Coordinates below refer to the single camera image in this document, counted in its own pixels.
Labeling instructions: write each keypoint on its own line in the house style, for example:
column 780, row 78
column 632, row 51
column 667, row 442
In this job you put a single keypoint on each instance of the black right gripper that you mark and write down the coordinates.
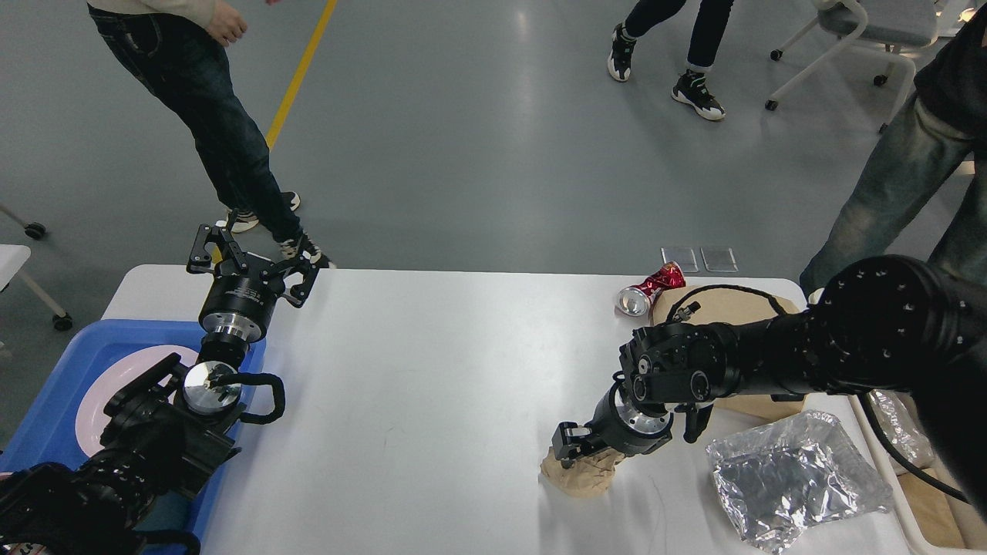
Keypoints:
column 616, row 426

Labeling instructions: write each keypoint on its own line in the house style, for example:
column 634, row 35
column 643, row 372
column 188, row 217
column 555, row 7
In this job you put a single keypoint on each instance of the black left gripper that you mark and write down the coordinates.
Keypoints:
column 243, row 294

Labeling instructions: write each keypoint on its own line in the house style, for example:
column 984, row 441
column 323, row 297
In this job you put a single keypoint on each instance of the brown paper napkin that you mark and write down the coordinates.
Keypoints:
column 580, row 483

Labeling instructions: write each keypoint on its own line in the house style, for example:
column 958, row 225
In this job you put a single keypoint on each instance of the pink plate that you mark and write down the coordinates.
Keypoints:
column 90, row 419

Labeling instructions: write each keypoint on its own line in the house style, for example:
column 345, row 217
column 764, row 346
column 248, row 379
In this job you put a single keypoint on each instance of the crushed red soda can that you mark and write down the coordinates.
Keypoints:
column 638, row 299

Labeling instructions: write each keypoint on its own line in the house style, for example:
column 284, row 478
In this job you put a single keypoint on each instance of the brown paper bag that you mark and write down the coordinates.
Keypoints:
column 736, row 308

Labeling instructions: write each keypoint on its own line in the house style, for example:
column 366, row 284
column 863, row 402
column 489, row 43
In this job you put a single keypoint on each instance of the aluminium foil sheet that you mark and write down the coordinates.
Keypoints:
column 777, row 480

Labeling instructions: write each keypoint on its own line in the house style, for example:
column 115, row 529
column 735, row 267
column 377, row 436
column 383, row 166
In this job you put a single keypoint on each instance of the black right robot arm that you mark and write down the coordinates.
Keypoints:
column 884, row 323

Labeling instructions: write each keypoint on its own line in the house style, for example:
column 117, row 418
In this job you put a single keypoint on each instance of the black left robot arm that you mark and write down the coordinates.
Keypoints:
column 168, row 428

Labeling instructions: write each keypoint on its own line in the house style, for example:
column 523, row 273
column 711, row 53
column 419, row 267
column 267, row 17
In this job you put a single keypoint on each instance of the white chair at left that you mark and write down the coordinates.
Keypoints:
column 13, row 259

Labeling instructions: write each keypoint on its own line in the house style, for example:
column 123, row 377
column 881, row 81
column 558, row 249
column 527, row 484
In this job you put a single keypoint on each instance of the floor outlet cover plates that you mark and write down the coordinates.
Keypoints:
column 711, row 259

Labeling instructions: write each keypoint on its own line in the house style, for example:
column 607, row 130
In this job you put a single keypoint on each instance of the person in beige hoodie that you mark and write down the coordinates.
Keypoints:
column 176, row 49

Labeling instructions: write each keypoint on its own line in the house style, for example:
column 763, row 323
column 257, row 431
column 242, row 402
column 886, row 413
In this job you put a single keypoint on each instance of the blue plastic tray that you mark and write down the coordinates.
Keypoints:
column 66, row 420

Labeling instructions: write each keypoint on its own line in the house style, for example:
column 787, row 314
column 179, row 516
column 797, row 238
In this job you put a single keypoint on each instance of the foil piece in bin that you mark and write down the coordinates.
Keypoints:
column 901, row 428

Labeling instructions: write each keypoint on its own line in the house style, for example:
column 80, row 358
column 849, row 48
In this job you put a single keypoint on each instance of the person in black trousers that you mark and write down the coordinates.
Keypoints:
column 708, row 30

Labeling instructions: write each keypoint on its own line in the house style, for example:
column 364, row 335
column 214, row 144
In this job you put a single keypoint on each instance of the white office chair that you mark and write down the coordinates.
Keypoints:
column 877, row 28

